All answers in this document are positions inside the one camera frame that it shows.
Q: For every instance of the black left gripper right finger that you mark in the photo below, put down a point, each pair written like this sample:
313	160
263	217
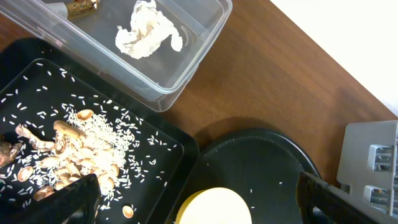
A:
320	202

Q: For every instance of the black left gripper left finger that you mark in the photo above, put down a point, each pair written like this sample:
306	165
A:
76	203

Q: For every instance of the food scraps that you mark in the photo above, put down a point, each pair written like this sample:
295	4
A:
84	143

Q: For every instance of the yellow bowl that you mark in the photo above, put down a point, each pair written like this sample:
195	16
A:
217	205

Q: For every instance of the white tissue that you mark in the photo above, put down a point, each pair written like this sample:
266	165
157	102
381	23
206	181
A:
149	28

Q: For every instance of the gold candy wrapper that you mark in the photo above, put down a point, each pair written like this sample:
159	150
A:
74	9

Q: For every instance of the grey dishwasher rack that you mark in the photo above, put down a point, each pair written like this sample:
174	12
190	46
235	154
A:
367	168

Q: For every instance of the round black tray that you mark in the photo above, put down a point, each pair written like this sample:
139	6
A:
261	165

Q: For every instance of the black rectangular tray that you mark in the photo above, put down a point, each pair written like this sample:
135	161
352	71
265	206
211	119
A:
40	85

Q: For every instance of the clear plastic bin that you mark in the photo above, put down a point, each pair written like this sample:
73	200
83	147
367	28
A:
156	80

